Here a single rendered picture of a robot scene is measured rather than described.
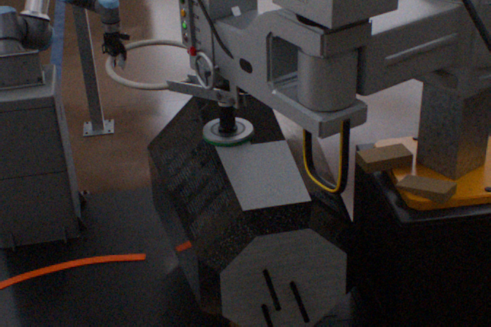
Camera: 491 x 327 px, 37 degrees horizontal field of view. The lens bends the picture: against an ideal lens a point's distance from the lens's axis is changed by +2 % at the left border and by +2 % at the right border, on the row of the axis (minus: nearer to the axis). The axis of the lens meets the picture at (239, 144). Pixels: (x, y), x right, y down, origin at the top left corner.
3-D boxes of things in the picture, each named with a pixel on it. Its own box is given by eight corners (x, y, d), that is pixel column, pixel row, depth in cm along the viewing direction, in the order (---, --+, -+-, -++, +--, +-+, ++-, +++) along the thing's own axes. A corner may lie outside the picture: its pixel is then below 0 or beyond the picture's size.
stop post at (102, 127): (113, 120, 512) (90, -36, 458) (113, 133, 494) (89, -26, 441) (84, 123, 510) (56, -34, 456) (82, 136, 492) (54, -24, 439)
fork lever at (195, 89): (278, 95, 286) (275, 83, 285) (236, 109, 277) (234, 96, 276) (197, 82, 345) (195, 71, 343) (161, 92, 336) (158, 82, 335)
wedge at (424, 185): (456, 193, 278) (457, 182, 275) (443, 205, 271) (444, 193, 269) (407, 176, 289) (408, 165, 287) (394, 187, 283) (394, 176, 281)
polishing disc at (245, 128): (259, 138, 304) (259, 136, 304) (209, 147, 300) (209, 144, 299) (245, 116, 322) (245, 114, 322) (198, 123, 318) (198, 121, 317)
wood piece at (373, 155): (401, 153, 305) (402, 142, 303) (412, 165, 297) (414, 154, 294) (355, 161, 300) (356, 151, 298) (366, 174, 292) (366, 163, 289)
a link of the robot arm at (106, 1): (107, -10, 352) (122, -5, 346) (111, 14, 359) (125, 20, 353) (92, -5, 346) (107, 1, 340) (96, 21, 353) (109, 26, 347)
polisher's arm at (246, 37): (367, 151, 248) (375, 12, 224) (313, 172, 238) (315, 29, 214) (249, 79, 303) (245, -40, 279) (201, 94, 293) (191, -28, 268)
